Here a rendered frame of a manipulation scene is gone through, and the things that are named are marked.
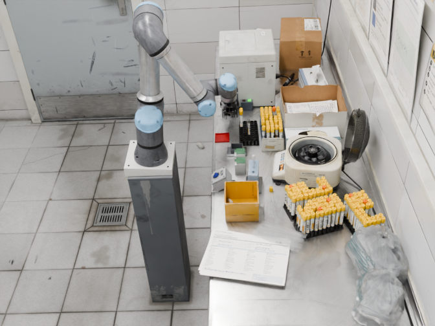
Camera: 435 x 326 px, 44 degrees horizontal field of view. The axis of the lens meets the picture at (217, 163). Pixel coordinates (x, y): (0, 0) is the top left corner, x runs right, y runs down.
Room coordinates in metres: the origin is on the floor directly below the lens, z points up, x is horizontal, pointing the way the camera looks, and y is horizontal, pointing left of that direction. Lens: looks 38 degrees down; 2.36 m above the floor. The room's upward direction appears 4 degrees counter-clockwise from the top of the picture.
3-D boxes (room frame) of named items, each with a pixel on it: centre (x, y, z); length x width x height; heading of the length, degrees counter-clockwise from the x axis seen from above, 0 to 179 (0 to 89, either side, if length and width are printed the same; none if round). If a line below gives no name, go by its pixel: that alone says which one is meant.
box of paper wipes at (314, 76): (2.47, -0.53, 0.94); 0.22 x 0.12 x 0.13; 1
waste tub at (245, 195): (1.56, -0.09, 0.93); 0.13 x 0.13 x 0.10; 86
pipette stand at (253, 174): (1.71, -0.15, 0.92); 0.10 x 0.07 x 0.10; 172
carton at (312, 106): (2.14, -0.46, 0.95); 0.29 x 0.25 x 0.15; 87
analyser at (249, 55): (2.45, -0.18, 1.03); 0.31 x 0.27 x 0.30; 177
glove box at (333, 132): (1.95, -0.43, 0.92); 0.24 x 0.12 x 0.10; 87
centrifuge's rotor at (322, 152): (1.77, -0.40, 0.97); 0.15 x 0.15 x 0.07
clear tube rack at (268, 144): (2.04, -0.26, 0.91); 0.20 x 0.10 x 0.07; 177
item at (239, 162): (1.81, -0.10, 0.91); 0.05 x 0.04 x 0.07; 87
